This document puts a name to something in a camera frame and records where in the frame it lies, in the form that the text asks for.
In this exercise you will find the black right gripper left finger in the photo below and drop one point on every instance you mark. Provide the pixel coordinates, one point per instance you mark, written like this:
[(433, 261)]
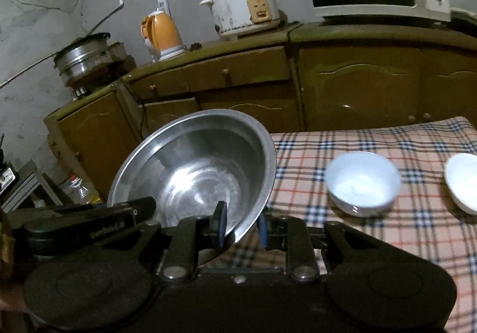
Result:
[(191, 236)]

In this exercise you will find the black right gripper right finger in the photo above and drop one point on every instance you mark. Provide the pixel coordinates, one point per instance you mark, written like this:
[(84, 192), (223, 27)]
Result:
[(290, 235)]

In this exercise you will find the small steel bowl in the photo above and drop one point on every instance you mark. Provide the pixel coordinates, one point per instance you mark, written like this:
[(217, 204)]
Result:
[(196, 161)]

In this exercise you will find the cooking oil bottle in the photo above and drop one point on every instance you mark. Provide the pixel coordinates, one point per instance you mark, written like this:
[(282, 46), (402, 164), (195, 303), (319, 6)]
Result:
[(81, 191)]

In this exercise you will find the grey metal shelf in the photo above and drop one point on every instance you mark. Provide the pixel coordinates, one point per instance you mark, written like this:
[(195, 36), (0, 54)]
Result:
[(30, 179)]

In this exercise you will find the bluish white ceramic bowl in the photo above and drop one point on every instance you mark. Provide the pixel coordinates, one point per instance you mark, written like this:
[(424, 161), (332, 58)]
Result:
[(362, 184)]

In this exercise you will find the plaid tablecloth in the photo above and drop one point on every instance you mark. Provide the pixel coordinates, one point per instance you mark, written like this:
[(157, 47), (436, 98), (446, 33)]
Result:
[(422, 219)]

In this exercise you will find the steel steamer pot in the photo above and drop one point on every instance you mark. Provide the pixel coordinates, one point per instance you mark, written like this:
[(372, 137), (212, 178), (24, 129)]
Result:
[(85, 55)]

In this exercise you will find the brown wooden cabinet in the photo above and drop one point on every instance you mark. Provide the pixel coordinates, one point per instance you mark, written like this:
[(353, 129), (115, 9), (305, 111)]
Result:
[(306, 77)]

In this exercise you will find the orange electric kettle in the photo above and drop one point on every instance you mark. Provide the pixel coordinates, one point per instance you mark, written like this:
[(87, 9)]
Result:
[(161, 36)]

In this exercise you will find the white rice cooker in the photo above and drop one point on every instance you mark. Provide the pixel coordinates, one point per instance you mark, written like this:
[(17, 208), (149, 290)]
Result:
[(235, 18)]

